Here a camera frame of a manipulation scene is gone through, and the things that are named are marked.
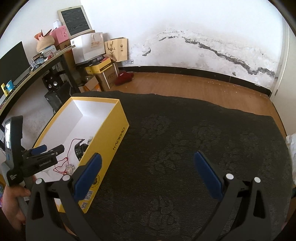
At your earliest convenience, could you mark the black computer monitor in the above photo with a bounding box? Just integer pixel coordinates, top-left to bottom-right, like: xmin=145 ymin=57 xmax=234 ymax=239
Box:
xmin=0 ymin=42 xmax=30 ymax=84

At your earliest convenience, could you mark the tan paper shopping bag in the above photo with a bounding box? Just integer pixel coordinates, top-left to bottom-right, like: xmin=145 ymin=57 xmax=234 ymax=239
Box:
xmin=104 ymin=38 xmax=128 ymax=62

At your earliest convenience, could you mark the yellow blue mug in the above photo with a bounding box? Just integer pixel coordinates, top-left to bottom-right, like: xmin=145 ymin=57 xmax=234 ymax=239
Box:
xmin=1 ymin=80 xmax=15 ymax=97

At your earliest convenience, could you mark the framed black board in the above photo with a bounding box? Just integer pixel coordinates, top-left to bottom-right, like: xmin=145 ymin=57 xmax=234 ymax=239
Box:
xmin=57 ymin=5 xmax=92 ymax=39

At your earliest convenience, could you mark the yellow black flat box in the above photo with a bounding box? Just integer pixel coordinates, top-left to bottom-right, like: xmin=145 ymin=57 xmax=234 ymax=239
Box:
xmin=85 ymin=58 xmax=112 ymax=74

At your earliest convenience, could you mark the silver crystal earring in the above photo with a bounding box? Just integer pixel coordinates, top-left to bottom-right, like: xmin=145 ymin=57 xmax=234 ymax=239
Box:
xmin=87 ymin=137 xmax=93 ymax=145

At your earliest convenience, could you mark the red cord jade pendant necklace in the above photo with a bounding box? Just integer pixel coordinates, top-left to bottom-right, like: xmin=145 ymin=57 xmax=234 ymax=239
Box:
xmin=52 ymin=138 xmax=84 ymax=175

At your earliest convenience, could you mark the red cloth on floor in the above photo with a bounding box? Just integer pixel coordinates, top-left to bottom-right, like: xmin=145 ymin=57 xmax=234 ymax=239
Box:
xmin=114 ymin=72 xmax=134 ymax=86

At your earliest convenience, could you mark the black speaker under desk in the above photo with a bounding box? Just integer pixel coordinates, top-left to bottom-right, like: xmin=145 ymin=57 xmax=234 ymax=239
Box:
xmin=42 ymin=72 xmax=63 ymax=91

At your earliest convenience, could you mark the pink box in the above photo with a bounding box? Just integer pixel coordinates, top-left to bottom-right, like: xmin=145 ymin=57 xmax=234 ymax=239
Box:
xmin=50 ymin=26 xmax=69 ymax=46

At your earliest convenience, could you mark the person left hand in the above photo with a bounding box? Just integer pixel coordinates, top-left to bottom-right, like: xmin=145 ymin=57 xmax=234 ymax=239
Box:
xmin=2 ymin=185 xmax=31 ymax=232

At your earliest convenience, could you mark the woven basket bag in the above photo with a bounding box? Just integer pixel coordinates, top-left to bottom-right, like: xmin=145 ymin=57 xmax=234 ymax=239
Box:
xmin=34 ymin=30 xmax=55 ymax=53

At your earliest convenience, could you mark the white paper shopping bag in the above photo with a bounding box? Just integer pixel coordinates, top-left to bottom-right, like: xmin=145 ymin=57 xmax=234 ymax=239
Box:
xmin=70 ymin=32 xmax=105 ymax=64

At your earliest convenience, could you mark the yellow Kadigao box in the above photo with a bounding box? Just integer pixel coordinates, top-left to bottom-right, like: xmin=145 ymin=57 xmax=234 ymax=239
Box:
xmin=35 ymin=97 xmax=129 ymax=213

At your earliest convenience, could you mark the black strap wristwatch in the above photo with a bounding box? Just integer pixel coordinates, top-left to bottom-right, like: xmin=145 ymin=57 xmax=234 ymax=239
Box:
xmin=74 ymin=140 xmax=88 ymax=161

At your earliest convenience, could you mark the dark wooden desk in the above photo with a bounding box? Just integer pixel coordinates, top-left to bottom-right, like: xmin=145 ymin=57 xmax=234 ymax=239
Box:
xmin=1 ymin=45 xmax=79 ymax=121

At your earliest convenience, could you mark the brown cardboard carton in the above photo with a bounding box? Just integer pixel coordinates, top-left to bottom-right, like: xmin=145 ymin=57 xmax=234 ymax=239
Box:
xmin=96 ymin=63 xmax=119 ymax=91

